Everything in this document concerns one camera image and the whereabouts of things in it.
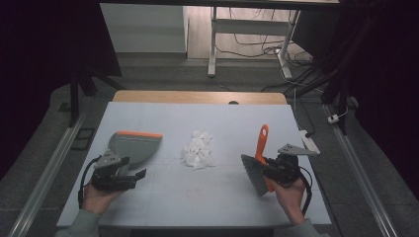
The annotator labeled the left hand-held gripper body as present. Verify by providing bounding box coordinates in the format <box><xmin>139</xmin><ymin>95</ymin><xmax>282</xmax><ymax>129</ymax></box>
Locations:
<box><xmin>90</xmin><ymin>149</ymin><xmax>139</xmax><ymax>194</ymax></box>

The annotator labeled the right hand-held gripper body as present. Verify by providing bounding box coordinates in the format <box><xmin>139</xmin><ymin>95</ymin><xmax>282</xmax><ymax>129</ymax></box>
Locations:
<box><xmin>267</xmin><ymin>142</ymin><xmax>321</xmax><ymax>188</ymax></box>

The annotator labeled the person's left hand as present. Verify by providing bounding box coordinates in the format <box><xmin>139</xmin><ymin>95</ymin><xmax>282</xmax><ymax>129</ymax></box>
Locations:
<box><xmin>81</xmin><ymin>182</ymin><xmax>125</xmax><ymax>215</ymax></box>

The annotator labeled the person's right hand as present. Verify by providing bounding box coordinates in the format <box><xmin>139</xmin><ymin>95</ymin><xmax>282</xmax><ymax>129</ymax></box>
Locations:
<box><xmin>272</xmin><ymin>177</ymin><xmax>308</xmax><ymax>227</ymax></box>

